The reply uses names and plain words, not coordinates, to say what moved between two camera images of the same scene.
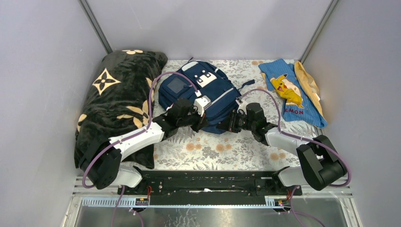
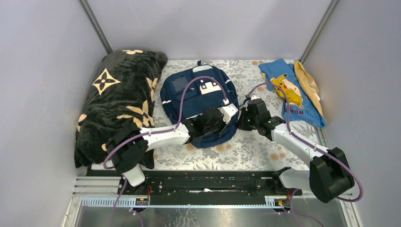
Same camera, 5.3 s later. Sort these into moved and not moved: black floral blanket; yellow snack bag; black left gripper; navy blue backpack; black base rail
Moved: navy blue backpack; black left gripper
Not moved: black base rail; black floral blanket; yellow snack bag
